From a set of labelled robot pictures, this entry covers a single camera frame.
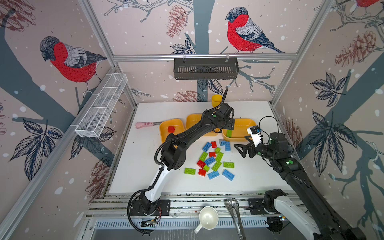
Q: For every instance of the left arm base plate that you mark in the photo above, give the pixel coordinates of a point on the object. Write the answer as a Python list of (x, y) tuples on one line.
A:
[(160, 208)]

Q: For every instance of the red lego brick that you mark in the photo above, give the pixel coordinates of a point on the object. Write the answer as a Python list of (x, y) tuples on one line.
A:
[(202, 172), (212, 154), (171, 129), (213, 144)]

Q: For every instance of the yellow bin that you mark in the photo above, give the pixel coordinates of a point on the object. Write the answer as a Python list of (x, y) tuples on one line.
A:
[(240, 130), (174, 126), (194, 119)]

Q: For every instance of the white wire mesh basket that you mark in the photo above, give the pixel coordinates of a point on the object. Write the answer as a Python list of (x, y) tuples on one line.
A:
[(99, 112)]

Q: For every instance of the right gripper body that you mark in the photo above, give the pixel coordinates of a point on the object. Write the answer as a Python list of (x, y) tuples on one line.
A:
[(261, 150)]

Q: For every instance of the black hanging basket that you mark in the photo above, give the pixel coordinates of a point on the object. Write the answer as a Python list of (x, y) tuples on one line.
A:
[(206, 69)]

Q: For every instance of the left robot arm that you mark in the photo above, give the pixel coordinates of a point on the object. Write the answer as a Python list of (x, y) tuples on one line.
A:
[(171, 154)]

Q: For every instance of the yellow plastic goblet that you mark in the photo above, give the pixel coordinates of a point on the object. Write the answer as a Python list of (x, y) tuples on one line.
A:
[(217, 100)]

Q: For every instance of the pink handled utensil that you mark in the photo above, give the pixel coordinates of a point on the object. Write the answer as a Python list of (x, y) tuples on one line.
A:
[(140, 125)]

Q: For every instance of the blue lego brick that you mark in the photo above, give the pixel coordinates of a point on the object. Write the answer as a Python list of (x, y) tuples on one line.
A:
[(210, 161), (207, 146), (227, 174), (213, 175)]

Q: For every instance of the metal tongs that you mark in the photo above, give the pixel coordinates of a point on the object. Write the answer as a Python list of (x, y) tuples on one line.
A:
[(233, 208)]

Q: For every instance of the green flat lego brick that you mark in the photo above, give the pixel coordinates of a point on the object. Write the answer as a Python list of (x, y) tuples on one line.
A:
[(190, 171)]

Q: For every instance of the red lego brick top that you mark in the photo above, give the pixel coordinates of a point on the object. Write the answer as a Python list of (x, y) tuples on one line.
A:
[(213, 144)]

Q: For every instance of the white measuring cup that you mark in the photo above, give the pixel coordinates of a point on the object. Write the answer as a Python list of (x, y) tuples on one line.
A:
[(208, 219)]

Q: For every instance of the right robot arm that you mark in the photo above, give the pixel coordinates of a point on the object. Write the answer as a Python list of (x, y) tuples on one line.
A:
[(321, 222)]

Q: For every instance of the green long lego brick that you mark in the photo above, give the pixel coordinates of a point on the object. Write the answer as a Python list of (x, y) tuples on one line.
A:
[(216, 166)]

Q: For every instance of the middle yellow bin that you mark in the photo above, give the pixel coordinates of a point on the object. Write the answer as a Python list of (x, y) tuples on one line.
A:
[(194, 119)]

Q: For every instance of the right yellow bin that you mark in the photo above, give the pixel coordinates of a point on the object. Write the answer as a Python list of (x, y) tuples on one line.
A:
[(240, 130)]

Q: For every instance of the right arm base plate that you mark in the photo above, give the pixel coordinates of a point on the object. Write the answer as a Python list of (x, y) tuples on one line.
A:
[(256, 207)]

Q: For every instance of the red lego brick front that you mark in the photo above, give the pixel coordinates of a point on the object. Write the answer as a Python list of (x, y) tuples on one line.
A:
[(202, 172)]

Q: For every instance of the red lego brick hollow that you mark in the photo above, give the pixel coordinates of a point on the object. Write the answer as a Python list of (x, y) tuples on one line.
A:
[(201, 164)]

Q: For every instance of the left yellow bin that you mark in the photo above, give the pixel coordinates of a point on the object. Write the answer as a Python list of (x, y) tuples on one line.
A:
[(174, 126)]

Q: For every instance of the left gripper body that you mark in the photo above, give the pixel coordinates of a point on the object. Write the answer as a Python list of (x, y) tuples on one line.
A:
[(227, 123)]

